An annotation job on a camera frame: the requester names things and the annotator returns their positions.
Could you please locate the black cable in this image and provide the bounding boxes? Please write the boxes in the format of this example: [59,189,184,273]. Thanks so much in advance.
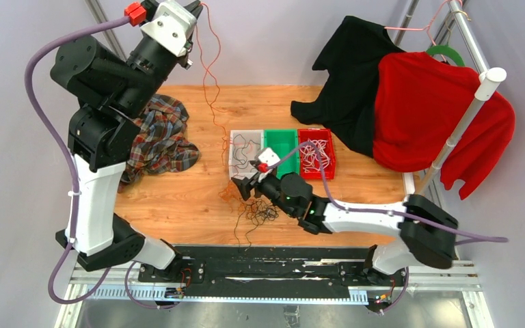
[232,135,263,180]
[233,197,282,249]

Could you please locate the white cable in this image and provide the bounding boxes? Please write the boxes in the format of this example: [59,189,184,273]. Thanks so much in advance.
[301,137,334,175]

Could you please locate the orange cable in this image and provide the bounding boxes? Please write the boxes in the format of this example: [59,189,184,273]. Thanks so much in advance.
[193,2,251,214]

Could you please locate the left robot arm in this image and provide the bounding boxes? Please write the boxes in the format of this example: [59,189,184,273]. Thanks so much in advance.
[51,1,202,282]

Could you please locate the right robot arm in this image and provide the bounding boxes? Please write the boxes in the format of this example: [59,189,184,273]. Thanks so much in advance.
[231,173,458,285]

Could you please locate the white translucent plastic bin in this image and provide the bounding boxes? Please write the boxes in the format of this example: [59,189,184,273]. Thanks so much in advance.
[228,130,264,178]

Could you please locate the red plastic bin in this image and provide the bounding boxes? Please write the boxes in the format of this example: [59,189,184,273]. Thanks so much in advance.
[297,128,336,180]

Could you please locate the green plastic bin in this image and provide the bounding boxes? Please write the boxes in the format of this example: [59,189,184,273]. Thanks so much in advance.
[264,129,300,178]

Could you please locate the plaid flannel shirt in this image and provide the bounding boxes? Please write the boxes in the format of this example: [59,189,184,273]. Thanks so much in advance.
[119,94,201,189]

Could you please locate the black t-shirt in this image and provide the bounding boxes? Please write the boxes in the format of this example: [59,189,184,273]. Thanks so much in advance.
[291,16,402,157]

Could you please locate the red t-shirt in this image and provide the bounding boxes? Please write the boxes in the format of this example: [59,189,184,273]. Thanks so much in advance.
[373,52,515,200]

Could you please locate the green clothes hanger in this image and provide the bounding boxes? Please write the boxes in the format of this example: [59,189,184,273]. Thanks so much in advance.
[426,44,466,67]

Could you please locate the white clothes rack pole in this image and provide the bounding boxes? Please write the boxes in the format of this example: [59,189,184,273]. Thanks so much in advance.
[402,1,507,195]

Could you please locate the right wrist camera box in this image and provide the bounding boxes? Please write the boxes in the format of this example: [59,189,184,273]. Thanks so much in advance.
[253,147,281,174]

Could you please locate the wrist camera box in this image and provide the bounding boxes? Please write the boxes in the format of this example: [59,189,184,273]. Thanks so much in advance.
[141,1,198,57]
[253,147,281,174]

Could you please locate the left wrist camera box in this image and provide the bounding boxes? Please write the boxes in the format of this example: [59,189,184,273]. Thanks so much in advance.
[141,1,198,57]

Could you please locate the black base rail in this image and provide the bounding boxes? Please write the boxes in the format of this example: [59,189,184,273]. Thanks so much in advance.
[94,244,427,300]

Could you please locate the pink wire hanger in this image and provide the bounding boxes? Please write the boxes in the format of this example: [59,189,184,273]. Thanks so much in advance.
[384,1,452,46]

